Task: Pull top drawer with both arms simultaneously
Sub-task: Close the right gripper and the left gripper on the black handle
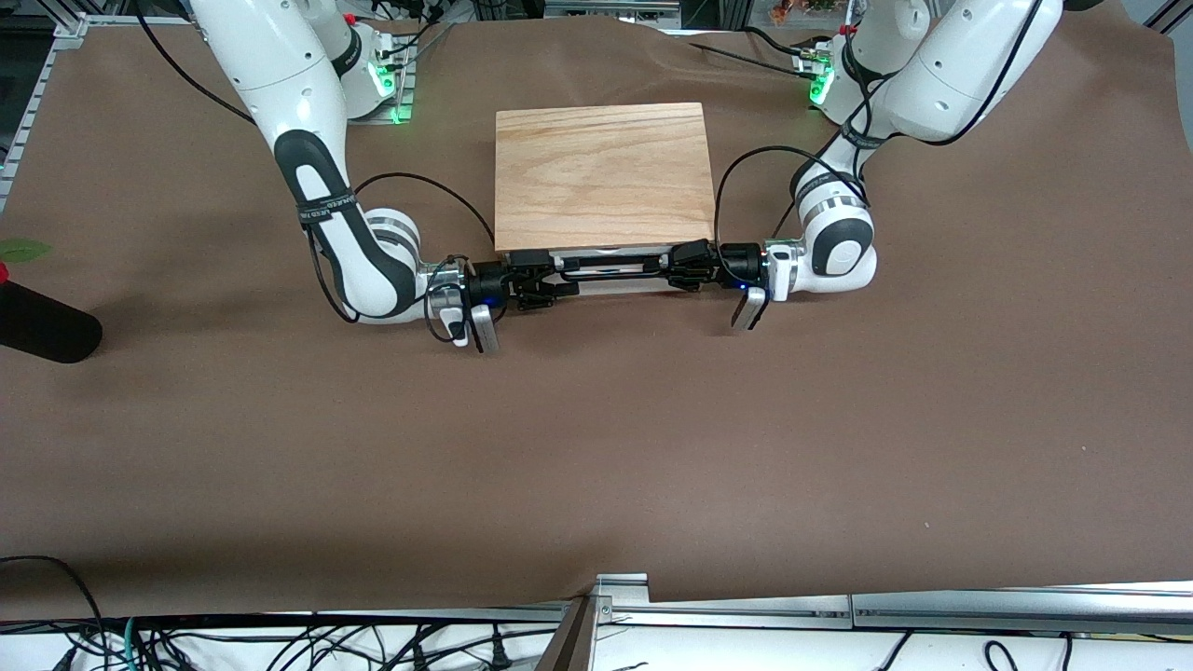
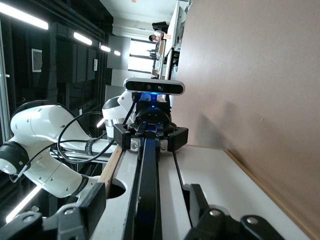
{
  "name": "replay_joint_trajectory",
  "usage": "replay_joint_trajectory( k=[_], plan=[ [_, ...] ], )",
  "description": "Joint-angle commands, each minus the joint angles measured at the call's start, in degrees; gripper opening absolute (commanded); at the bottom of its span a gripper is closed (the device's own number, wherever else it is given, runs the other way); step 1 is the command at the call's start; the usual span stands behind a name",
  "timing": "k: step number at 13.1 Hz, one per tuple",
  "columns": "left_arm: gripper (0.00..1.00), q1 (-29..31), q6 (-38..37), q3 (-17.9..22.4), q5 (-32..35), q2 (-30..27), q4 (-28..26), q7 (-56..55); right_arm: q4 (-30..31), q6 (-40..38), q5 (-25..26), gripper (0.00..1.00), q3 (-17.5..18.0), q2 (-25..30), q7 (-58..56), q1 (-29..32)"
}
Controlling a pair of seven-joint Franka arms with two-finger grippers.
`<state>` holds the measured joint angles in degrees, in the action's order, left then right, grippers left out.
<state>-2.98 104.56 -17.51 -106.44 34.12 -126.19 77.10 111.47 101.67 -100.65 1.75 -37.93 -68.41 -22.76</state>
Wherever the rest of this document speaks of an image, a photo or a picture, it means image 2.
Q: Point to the white wall sign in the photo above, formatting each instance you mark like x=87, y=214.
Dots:
x=95, y=64

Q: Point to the seated person white shirt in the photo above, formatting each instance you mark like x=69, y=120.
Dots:
x=157, y=35

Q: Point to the aluminium frame profile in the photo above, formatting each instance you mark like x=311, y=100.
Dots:
x=75, y=155

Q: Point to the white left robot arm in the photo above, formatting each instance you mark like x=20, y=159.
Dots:
x=37, y=125

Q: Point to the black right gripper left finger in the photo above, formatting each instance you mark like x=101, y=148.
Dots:
x=92, y=200

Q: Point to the small ceiling light strip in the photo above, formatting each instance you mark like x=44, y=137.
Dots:
x=105, y=48
x=117, y=52

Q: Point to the wooden drawer cabinet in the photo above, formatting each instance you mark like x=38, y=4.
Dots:
x=109, y=170

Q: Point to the plain white drawer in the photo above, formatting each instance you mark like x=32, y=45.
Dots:
x=225, y=180

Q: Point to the bright window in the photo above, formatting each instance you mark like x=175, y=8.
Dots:
x=141, y=56

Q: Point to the long ceiling light strip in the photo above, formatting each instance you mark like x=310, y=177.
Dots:
x=25, y=17

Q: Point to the medium ceiling light strip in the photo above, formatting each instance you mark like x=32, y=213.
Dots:
x=82, y=38

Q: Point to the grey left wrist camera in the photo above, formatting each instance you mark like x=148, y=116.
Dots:
x=155, y=87

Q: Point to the white ventilation grille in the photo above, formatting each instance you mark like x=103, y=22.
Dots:
x=36, y=60

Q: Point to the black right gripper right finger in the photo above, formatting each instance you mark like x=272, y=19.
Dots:
x=215, y=222

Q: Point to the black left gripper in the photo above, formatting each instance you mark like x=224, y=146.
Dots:
x=120, y=135

